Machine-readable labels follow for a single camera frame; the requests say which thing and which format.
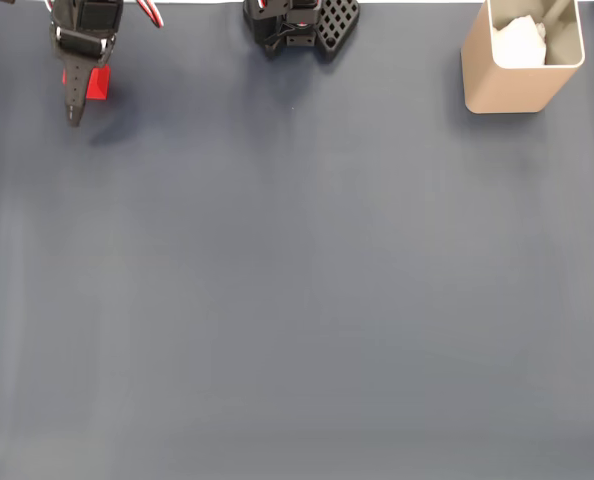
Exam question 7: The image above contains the red cube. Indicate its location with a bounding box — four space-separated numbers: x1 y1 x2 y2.
61 66 112 101

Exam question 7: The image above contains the beige rounded box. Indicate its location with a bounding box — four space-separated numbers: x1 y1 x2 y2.
460 0 587 115

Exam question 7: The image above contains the dark grey table mat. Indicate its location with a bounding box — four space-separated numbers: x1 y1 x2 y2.
0 2 594 480

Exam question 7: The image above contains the white crumpled paper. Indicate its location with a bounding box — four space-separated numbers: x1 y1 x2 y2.
491 15 549 68

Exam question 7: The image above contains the white and red cable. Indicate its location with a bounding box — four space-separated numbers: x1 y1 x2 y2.
135 0 166 30

